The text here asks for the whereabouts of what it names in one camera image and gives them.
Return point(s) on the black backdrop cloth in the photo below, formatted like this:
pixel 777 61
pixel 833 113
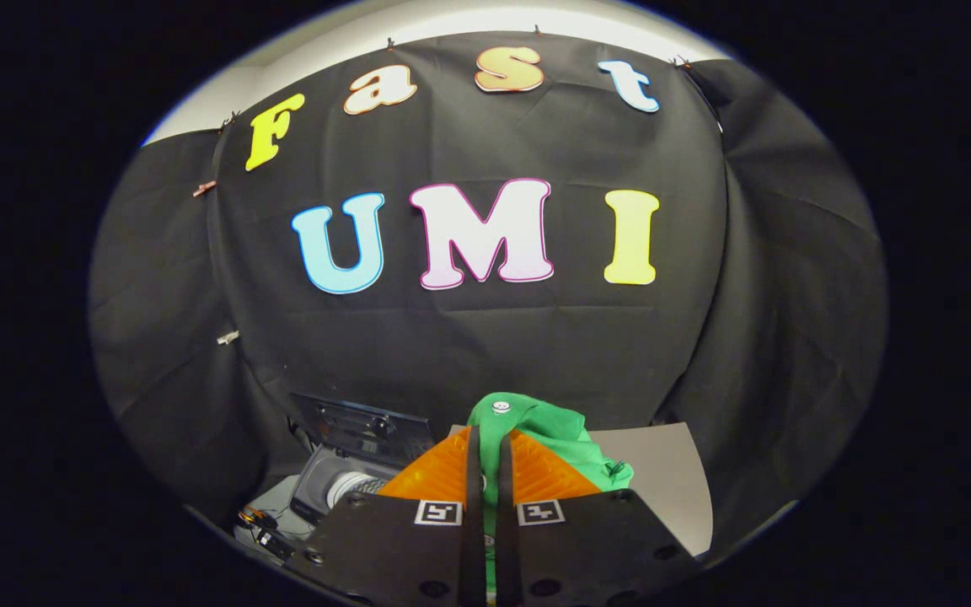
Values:
pixel 494 337

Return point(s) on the green polo shirt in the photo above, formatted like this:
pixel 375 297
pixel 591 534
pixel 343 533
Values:
pixel 561 434

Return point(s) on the white cloth clip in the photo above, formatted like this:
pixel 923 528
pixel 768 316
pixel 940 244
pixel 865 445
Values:
pixel 227 337

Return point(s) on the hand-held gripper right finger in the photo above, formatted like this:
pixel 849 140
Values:
pixel 506 523

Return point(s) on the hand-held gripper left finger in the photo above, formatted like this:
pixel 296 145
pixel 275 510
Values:
pixel 474 523

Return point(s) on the dark washing machine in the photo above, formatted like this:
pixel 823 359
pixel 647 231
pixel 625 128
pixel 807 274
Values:
pixel 359 421

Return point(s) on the pink cloth clip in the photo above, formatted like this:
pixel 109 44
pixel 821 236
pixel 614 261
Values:
pixel 204 188

